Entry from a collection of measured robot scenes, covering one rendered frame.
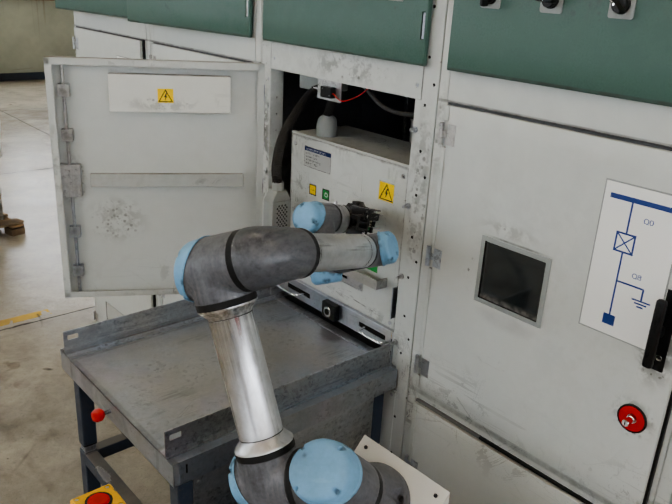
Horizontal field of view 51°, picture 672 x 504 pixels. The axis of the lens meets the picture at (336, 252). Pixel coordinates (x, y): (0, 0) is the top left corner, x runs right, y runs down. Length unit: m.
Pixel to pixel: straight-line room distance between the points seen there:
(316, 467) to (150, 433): 0.52
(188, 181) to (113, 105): 0.31
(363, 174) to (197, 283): 0.79
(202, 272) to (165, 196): 1.02
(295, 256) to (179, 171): 1.07
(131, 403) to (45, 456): 1.36
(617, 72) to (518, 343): 0.61
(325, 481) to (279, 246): 0.42
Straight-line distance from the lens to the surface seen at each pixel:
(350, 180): 2.00
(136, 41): 2.86
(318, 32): 1.96
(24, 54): 13.17
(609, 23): 1.43
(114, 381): 1.91
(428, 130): 1.72
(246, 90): 2.23
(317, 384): 1.81
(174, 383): 1.88
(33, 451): 3.19
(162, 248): 2.35
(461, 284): 1.70
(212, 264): 1.27
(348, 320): 2.11
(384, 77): 1.81
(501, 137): 1.56
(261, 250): 1.23
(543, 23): 1.50
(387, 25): 1.77
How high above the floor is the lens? 1.82
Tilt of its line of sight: 21 degrees down
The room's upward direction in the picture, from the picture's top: 3 degrees clockwise
